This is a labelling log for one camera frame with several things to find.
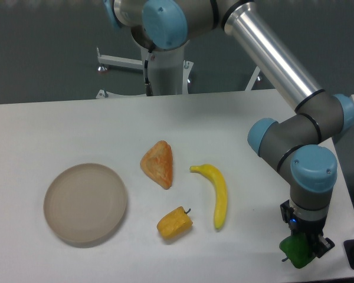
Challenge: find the beige round plate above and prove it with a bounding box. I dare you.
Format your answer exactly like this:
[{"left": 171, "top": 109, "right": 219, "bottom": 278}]
[{"left": 43, "top": 163, "right": 127, "bottom": 248}]

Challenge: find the yellow toy banana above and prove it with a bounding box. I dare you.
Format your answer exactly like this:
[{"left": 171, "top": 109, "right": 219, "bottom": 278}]
[{"left": 189, "top": 164, "right": 228, "bottom": 231}]

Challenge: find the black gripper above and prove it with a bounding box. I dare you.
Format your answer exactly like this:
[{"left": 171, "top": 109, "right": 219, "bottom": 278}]
[{"left": 280, "top": 199, "right": 335, "bottom": 258}]

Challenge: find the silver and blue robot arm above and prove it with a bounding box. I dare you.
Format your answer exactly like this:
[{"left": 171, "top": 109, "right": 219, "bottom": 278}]
[{"left": 103, "top": 1, "right": 354, "bottom": 259}]

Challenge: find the green toy pepper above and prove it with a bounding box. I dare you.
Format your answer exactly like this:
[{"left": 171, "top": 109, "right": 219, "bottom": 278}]
[{"left": 279, "top": 232, "right": 316, "bottom": 269}]

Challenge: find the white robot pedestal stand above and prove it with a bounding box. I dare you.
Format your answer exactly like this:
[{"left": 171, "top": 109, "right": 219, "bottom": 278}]
[{"left": 94, "top": 44, "right": 265, "bottom": 100}]

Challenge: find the yellow toy bell pepper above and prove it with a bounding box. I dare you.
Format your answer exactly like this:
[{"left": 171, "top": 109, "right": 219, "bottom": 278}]
[{"left": 156, "top": 206, "right": 193, "bottom": 240}]

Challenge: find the orange triangular toy pastry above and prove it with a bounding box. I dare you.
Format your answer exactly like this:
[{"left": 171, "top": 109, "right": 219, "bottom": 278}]
[{"left": 140, "top": 140, "right": 173, "bottom": 190}]

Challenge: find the black cable on pedestal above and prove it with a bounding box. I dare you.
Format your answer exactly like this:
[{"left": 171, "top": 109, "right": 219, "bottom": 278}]
[{"left": 144, "top": 42, "right": 158, "bottom": 97}]

